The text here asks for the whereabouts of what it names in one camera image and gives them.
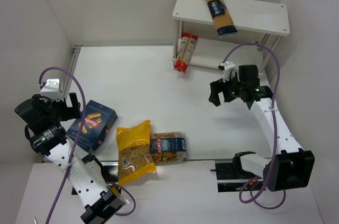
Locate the blue-labelled spaghetti bag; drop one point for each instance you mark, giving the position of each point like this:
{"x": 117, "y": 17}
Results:
{"x": 221, "y": 17}

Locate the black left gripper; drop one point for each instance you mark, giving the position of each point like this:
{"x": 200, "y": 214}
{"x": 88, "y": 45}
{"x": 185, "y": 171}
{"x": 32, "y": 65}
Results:
{"x": 68, "y": 106}

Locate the white two-tier shelf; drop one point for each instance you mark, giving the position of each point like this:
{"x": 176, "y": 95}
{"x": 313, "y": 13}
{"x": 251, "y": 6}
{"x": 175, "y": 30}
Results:
{"x": 210, "y": 29}

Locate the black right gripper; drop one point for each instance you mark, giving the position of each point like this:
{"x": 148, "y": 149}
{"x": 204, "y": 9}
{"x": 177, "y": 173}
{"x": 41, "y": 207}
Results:
{"x": 225, "y": 90}

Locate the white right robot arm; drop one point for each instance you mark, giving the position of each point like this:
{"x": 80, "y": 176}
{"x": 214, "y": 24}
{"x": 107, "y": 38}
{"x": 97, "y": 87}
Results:
{"x": 290, "y": 166}

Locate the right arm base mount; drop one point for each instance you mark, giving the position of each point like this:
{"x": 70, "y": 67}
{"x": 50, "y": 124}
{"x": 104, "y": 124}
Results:
{"x": 229, "y": 177}

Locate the yellow fusilli pasta bag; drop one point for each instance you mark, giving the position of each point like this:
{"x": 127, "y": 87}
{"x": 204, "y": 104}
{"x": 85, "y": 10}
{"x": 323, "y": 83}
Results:
{"x": 134, "y": 157}

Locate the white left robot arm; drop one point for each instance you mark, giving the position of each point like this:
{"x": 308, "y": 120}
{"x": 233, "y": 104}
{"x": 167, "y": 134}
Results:
{"x": 48, "y": 137}

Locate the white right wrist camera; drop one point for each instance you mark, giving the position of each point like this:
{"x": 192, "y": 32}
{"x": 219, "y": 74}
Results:
{"x": 226, "y": 67}

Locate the blue Agnesi pasta bag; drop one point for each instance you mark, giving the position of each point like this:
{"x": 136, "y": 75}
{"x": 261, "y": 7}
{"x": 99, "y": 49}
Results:
{"x": 168, "y": 147}

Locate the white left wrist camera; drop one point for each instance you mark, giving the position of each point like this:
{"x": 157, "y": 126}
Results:
{"x": 53, "y": 90}

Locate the red-ended spaghetti bag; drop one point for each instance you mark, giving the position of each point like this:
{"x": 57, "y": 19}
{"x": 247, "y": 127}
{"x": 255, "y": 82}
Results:
{"x": 186, "y": 49}

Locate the blue Barilla rigatoni box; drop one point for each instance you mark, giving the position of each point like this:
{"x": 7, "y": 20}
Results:
{"x": 99, "y": 119}

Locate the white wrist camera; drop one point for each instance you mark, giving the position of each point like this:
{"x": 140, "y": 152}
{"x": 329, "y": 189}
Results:
{"x": 226, "y": 67}
{"x": 53, "y": 90}

